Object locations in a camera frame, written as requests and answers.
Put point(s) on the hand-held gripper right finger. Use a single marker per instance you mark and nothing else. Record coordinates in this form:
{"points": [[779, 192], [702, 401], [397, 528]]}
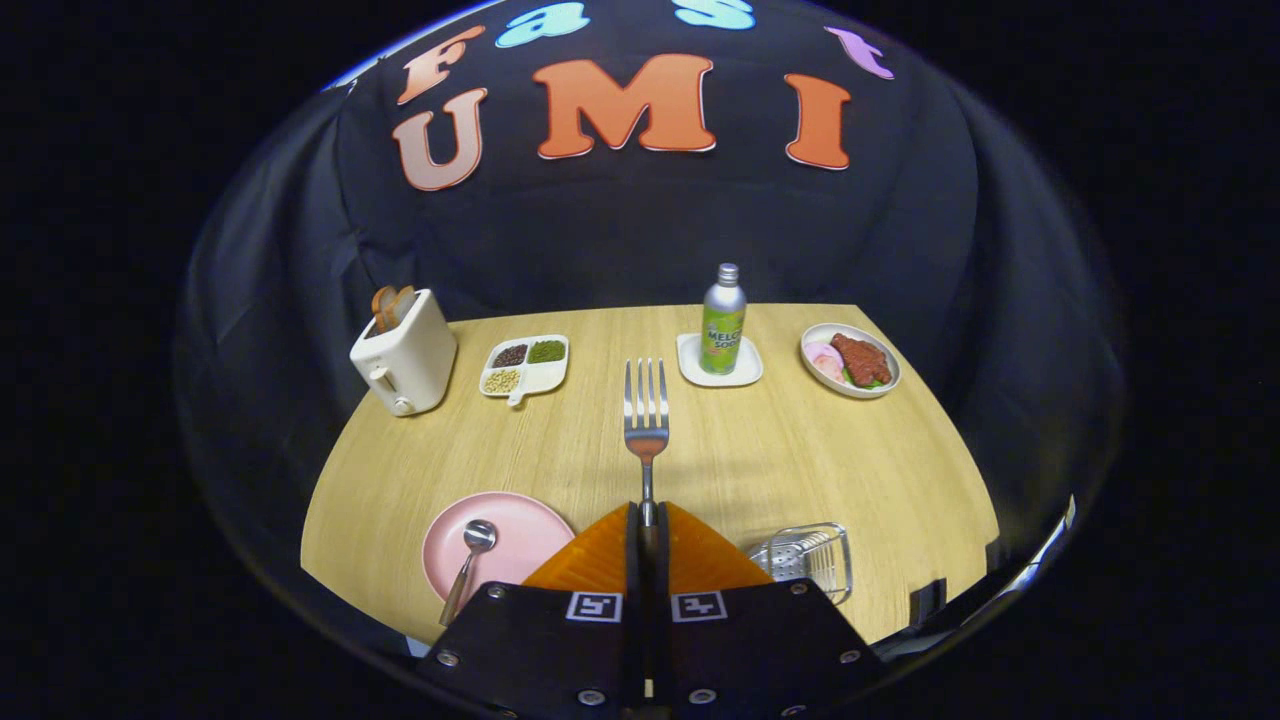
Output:
{"points": [[662, 560]]}

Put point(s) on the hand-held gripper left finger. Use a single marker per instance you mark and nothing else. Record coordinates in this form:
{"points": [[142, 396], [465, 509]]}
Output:
{"points": [[634, 560]]}

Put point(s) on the silver metal fork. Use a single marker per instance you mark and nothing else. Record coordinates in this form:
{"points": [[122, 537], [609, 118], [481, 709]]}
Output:
{"points": [[647, 435]]}

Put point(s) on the silver metal spoon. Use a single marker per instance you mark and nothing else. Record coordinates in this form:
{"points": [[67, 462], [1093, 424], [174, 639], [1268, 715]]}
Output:
{"points": [[479, 535]]}

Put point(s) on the pink round plate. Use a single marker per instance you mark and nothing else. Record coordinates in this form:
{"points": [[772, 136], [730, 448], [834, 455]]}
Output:
{"points": [[530, 530]]}

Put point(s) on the perforated metal basket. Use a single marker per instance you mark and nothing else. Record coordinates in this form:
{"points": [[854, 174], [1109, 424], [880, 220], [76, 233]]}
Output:
{"points": [[800, 560]]}

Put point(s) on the white divided bean tray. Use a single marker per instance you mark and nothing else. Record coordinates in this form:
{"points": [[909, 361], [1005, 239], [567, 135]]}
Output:
{"points": [[545, 378]]}

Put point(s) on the white square coaster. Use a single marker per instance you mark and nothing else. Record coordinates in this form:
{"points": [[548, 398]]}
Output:
{"points": [[748, 372]]}

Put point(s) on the green soda bottle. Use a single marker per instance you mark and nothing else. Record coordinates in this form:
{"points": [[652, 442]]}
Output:
{"points": [[722, 330]]}

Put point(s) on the pink ham slices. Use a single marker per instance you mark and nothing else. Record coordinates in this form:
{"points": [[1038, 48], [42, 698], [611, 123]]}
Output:
{"points": [[825, 360]]}

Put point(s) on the black table clamp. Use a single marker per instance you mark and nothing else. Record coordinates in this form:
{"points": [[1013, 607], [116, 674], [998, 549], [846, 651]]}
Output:
{"points": [[926, 602]]}

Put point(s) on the green lettuce leaf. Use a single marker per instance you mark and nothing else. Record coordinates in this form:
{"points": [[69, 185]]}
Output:
{"points": [[868, 383]]}

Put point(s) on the white oval food plate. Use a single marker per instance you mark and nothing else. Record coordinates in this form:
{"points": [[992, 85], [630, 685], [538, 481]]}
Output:
{"points": [[815, 332]]}

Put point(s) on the red meat piece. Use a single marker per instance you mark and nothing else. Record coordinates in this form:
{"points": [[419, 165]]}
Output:
{"points": [[862, 358]]}

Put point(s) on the white toaster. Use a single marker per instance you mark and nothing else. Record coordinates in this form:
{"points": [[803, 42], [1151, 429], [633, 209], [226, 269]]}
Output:
{"points": [[410, 365]]}

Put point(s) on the brown toast slice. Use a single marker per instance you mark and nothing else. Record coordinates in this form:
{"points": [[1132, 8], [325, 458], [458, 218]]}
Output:
{"points": [[404, 302], [382, 308]]}

